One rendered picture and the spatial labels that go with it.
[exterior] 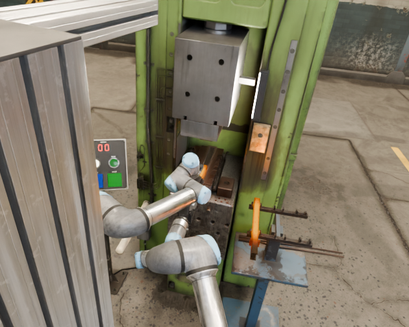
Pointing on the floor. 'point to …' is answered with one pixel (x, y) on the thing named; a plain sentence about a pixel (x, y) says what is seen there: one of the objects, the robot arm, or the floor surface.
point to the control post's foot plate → (117, 281)
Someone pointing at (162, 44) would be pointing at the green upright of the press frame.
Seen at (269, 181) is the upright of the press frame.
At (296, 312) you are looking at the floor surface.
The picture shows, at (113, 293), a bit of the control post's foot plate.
